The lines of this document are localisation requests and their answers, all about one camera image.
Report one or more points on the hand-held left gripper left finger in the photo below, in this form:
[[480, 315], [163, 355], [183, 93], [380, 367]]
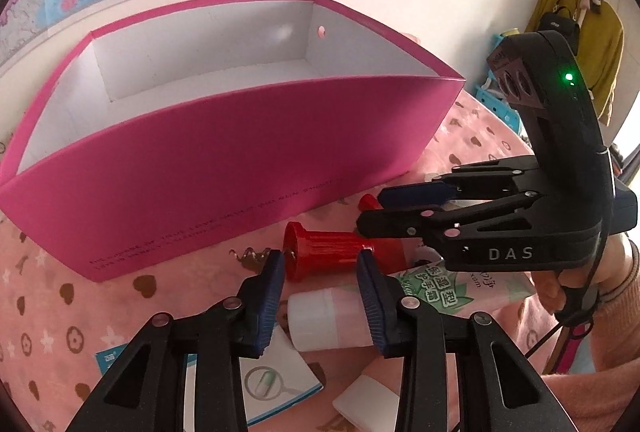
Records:
[[265, 297]]

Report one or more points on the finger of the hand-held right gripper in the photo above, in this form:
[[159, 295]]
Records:
[[415, 194], [395, 222]]

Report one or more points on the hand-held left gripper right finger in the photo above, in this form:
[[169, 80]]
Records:
[[372, 307]]

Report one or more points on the red corkscrew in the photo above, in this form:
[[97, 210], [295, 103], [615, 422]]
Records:
[[325, 252]]

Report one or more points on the teal white medicine box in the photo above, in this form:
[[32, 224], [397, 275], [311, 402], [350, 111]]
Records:
[[280, 377]]

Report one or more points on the pink cardboard box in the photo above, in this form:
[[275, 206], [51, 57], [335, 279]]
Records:
[[225, 151]]

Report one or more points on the person's right forearm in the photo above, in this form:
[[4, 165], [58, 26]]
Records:
[[615, 362]]

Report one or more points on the black shoulder bag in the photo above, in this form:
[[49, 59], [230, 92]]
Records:
[[557, 26]]

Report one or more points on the person's right hand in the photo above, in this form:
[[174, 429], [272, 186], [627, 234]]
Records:
[[545, 284]]

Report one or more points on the white and pink bottle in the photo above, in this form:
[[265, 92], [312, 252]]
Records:
[[325, 317]]

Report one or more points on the blue plastic basket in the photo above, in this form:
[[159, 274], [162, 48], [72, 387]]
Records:
[[500, 106]]

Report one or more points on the yellow hanging garment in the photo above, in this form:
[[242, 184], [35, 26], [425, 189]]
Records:
[[605, 41]]

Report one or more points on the pink printed blanket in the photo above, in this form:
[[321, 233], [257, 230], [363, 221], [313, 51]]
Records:
[[50, 312]]

